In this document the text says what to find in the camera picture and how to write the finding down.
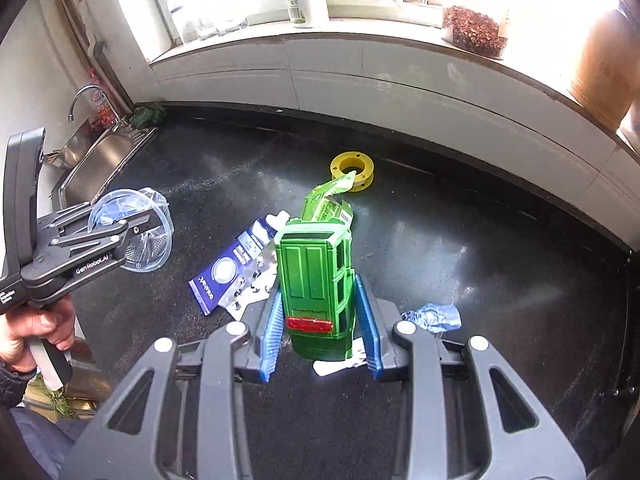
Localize bag of dried red bits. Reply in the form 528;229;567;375
441;5;507;60

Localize brown jar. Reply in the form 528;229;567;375
570;7;640;131

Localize grey wall pipe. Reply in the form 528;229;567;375
50;0;136;116

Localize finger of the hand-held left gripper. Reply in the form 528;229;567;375
37;203;118;236
50;212;172;266

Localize dark green cloth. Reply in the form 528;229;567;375
131;102;168;128

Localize blue and white toothpaste tube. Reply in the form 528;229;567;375
188;210;291;317

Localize torn green carton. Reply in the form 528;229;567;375
300;171;357;228

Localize stainless steel sink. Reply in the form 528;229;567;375
52;125;158;211

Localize red detergent bottle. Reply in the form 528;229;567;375
89;82;118;133

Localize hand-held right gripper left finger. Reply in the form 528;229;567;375
60;290;286;480

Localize chrome faucet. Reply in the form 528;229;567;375
67;85;128;131

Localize green toy car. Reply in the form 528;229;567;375
274;220;357;362

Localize clear plastic cup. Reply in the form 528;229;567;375
87;186;174;274

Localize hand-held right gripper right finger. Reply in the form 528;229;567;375
352;272;587;480

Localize yellow tape roll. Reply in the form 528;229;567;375
330;150;378;193

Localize crumpled blue foil wrapper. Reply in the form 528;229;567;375
401;302;462;333

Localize green leafy vegetable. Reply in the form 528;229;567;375
42;385;78;418

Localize person's left forearm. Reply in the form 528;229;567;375
0;357;38;411

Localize crumpled white paper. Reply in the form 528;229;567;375
312;337;371;377

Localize person's dark trousers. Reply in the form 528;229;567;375
0;405;88;480

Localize person's left hand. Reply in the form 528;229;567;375
0;297;77;373

